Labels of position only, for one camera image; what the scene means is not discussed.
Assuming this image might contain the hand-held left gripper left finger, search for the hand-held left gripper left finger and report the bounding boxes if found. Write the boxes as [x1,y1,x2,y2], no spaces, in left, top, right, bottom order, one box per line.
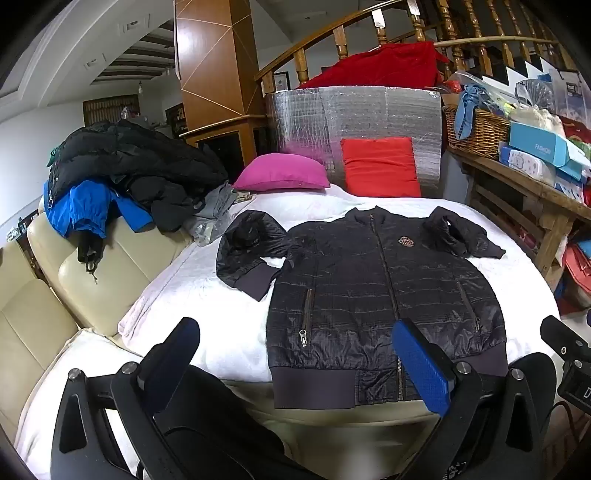
[50,316,204,480]

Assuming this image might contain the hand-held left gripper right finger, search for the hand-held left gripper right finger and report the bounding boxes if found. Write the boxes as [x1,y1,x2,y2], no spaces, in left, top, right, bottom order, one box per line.
[392,318,558,480]

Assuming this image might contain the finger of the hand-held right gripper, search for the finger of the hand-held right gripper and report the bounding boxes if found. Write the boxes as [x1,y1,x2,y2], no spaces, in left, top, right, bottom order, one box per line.
[539,315,591,360]

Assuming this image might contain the black quilted jacket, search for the black quilted jacket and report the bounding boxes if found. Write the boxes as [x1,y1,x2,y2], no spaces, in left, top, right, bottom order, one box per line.
[215,205,509,410]

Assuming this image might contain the white bed blanket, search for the white bed blanket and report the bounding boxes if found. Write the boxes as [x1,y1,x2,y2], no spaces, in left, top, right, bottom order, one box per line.
[14,184,561,480]

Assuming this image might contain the red bag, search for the red bag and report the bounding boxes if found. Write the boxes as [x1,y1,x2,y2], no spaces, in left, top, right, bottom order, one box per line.
[560,244,591,311]

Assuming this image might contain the beige leather sofa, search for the beige leather sofa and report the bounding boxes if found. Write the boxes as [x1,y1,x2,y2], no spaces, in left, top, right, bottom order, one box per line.
[0,210,195,462]

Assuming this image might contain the wooden side table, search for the wooden side table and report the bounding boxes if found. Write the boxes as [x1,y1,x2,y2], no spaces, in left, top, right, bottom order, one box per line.
[445,143,591,291]

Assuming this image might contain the grey garment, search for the grey garment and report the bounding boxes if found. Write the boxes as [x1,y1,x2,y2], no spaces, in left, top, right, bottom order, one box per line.
[184,181,241,245]

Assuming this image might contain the blue jacket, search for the blue jacket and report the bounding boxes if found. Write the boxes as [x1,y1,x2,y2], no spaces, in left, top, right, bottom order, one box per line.
[43,179,154,240]

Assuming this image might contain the patterned tissue pack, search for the patterned tissue pack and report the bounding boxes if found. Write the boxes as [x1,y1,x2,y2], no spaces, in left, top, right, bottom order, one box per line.
[499,142,557,185]

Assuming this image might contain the pile of black coats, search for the pile of black coats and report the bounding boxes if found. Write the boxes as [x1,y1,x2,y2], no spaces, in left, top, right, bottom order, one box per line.
[48,119,230,233]

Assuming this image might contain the teal cardboard box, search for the teal cardboard box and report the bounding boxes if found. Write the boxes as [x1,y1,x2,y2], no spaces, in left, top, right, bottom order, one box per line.
[509,121,591,168]

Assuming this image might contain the magenta pillow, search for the magenta pillow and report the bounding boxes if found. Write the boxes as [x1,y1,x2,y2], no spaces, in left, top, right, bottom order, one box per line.
[232,152,331,192]

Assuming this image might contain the red pillow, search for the red pillow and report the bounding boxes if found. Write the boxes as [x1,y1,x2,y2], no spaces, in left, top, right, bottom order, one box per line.
[341,137,422,199]

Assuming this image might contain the dark wooden cabinet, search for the dark wooden cabinet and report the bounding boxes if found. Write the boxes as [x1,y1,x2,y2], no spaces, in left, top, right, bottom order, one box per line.
[179,113,274,183]

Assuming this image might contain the wicker basket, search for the wicker basket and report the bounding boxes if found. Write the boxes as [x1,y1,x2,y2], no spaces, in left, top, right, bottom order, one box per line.
[442,104,513,161]

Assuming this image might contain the clear storage box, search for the clear storage box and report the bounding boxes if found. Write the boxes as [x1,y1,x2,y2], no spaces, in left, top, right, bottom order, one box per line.
[553,69,591,121]

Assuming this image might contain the blue cloth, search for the blue cloth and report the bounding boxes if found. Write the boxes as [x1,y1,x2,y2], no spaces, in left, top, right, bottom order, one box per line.
[454,84,491,140]

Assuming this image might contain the silver foil insulation board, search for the silver foil insulation board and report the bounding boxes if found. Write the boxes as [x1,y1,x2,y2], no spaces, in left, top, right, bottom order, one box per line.
[264,86,444,200]

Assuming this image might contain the wooden pillar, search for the wooden pillar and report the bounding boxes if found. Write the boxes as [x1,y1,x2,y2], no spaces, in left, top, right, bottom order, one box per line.
[174,0,266,131]

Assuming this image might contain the red cloth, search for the red cloth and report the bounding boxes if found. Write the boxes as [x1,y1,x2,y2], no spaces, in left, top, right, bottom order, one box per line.
[298,41,455,90]

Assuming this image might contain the wooden stair railing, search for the wooden stair railing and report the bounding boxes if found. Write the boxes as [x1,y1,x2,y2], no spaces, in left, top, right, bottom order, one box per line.
[255,0,575,95]

